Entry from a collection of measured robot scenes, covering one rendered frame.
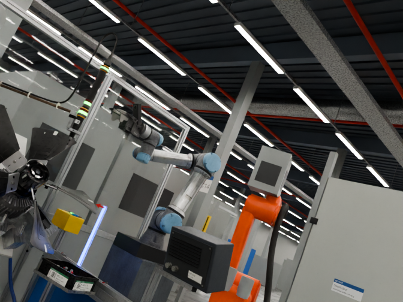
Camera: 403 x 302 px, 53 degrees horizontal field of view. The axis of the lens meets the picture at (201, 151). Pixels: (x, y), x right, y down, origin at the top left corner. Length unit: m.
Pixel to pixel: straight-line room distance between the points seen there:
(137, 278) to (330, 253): 1.36
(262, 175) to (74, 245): 3.32
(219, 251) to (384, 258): 1.52
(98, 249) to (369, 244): 1.89
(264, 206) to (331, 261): 2.85
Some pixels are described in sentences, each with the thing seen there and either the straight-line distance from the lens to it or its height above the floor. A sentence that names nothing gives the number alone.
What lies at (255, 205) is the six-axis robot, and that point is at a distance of 5.70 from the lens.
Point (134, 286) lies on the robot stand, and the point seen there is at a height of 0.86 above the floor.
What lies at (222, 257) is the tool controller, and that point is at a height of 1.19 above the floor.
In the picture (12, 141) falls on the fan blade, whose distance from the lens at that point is 1.96.
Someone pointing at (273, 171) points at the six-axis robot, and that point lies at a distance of 5.68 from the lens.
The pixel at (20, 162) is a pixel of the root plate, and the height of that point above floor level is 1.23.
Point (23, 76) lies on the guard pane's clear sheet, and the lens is 2.68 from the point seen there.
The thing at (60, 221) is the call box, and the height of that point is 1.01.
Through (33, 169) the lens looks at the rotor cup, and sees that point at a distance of 1.91.
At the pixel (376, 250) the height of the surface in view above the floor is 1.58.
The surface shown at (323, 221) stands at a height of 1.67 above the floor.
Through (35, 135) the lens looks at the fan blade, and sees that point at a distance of 2.18.
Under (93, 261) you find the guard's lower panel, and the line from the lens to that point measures 3.14.
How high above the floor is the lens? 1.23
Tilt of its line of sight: 11 degrees up
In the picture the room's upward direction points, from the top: 23 degrees clockwise
